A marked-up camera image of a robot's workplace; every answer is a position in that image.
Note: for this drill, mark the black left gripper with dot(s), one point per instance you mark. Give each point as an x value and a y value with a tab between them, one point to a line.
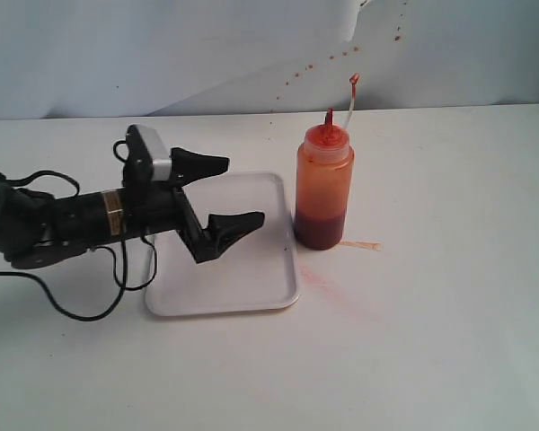
158	208

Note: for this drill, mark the ketchup squeeze bottle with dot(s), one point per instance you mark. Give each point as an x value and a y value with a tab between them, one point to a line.
324	169

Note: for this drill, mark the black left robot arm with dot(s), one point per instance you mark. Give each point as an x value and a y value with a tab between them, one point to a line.
38	230

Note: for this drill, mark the white rectangular plastic tray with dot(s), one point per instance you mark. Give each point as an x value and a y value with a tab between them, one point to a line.
256	274

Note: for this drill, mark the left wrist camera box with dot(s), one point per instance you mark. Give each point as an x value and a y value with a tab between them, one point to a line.
148	158

